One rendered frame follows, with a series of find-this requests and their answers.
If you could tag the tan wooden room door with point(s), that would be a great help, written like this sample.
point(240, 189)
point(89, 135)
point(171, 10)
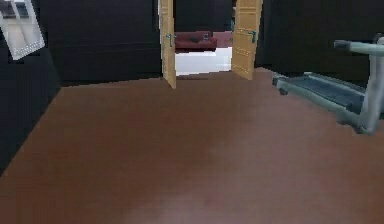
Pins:
point(167, 46)
point(246, 40)

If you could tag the dark red sofa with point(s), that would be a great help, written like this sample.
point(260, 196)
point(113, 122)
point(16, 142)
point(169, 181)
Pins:
point(195, 41)

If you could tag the grey treadmill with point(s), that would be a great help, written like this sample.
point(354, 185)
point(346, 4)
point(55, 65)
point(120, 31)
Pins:
point(336, 90)

